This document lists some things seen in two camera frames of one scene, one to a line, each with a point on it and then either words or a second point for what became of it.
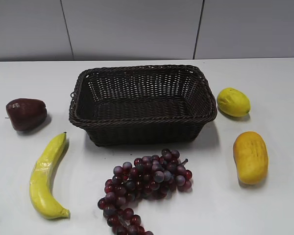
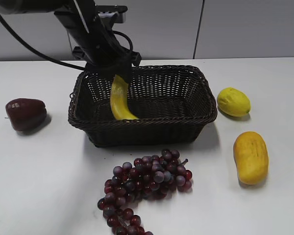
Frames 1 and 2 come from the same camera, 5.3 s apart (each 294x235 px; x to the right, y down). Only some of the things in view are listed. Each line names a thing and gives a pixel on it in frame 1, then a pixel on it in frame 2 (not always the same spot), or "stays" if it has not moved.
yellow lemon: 233,102 stays
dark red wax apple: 26,114 stays
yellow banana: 39,185 → 119,99
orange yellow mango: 251,155 stays
